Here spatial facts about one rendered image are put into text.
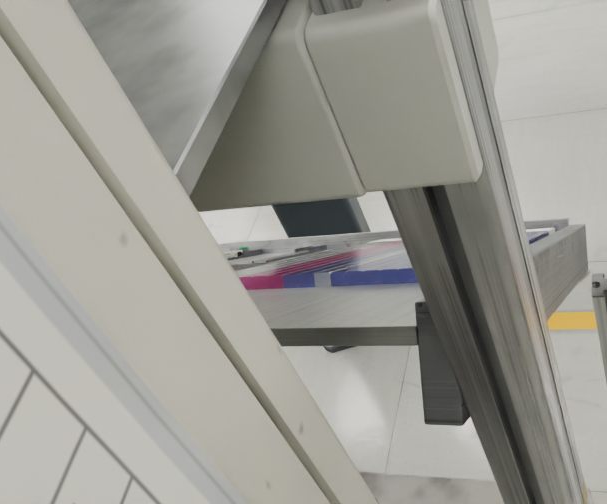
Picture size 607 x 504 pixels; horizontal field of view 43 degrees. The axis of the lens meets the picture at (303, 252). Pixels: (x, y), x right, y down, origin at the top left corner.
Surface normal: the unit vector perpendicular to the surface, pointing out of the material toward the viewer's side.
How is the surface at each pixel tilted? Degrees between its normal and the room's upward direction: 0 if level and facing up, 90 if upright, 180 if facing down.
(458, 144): 90
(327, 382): 0
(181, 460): 87
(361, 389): 0
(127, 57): 0
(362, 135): 90
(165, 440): 87
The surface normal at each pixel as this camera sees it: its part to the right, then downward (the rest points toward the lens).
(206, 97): -0.35, -0.68
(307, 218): 0.07, 0.67
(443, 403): -0.42, 0.08
